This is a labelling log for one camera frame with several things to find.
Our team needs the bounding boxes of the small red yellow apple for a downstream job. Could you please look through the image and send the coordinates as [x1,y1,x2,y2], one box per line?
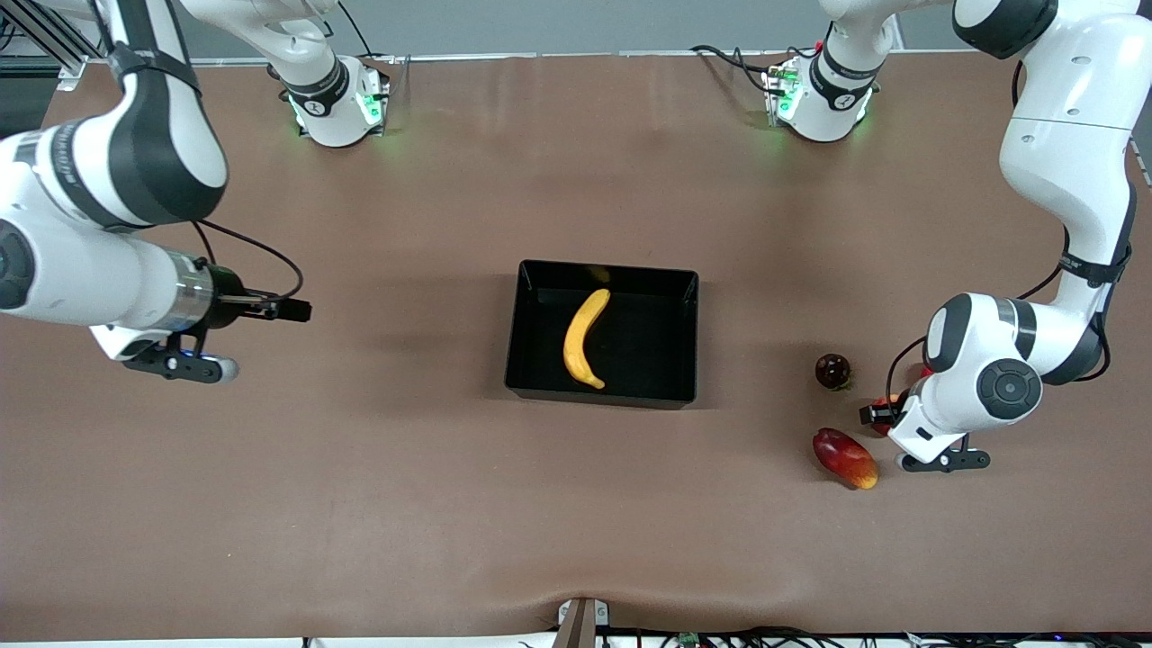
[869,391,904,438]

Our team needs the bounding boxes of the black plastic tray box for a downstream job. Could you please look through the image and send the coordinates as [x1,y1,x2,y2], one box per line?
[504,259,700,410]

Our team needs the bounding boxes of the yellow banana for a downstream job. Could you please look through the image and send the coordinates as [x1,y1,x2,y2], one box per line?
[562,288,611,391]

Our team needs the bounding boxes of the red yellow mango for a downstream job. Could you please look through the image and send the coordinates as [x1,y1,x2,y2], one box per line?
[812,427,880,491]

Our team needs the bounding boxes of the dark purple mangosteen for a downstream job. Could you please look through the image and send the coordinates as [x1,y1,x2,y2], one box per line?
[814,353,853,392]

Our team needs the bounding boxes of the brown table mat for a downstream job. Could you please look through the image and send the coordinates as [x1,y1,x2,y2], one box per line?
[0,49,1152,642]

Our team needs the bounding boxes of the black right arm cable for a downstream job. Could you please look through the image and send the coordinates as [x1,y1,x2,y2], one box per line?
[191,219,304,302]

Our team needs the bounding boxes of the black right base cable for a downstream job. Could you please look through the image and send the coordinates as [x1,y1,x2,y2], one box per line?
[337,0,397,64]

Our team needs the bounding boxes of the black base cable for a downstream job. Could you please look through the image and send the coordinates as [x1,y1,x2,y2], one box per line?
[337,0,397,64]
[690,43,788,95]

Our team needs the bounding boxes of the aluminium frame with diagonal struts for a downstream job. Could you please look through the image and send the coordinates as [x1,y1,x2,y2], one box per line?
[0,0,118,91]

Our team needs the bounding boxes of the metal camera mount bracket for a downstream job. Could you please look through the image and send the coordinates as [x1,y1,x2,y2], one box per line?
[556,598,611,648]

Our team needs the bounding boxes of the black left base cable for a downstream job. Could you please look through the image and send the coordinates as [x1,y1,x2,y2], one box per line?
[690,43,788,95]

